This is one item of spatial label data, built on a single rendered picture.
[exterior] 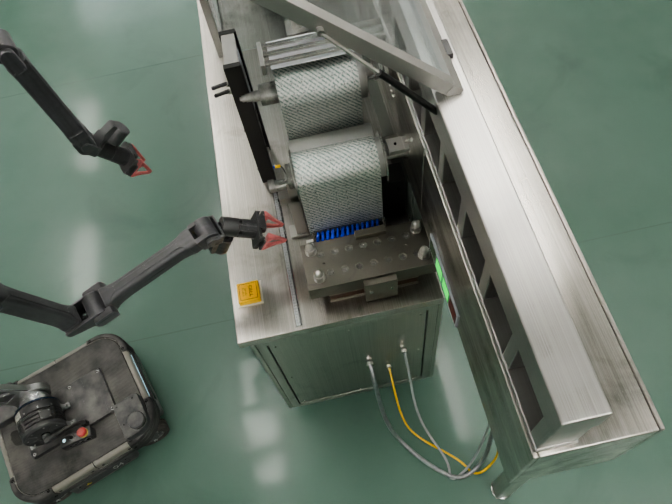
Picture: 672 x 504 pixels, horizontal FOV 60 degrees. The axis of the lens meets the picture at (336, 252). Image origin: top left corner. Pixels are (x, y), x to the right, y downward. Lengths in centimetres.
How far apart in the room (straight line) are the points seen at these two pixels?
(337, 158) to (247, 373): 143
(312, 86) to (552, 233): 78
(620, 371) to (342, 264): 85
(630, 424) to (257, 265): 121
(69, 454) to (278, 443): 84
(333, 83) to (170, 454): 178
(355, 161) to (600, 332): 77
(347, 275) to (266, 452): 116
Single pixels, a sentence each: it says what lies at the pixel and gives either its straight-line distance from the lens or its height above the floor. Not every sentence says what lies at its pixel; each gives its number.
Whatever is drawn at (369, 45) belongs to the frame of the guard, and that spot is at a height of 183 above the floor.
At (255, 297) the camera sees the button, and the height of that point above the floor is 92.
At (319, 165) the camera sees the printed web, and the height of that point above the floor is 131.
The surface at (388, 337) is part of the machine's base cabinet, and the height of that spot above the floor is 66.
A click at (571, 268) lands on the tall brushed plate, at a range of 134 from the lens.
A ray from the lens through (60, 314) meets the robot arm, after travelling 174.
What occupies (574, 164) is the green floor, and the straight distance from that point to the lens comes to 338.
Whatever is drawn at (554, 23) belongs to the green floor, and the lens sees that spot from 412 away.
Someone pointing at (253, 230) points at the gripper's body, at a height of 114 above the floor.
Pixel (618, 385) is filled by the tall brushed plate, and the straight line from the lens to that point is 126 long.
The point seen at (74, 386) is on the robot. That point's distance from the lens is 278.
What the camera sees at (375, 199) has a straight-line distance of 176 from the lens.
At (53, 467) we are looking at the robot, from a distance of 274.
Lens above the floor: 258
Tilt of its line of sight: 60 degrees down
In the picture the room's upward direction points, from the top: 11 degrees counter-clockwise
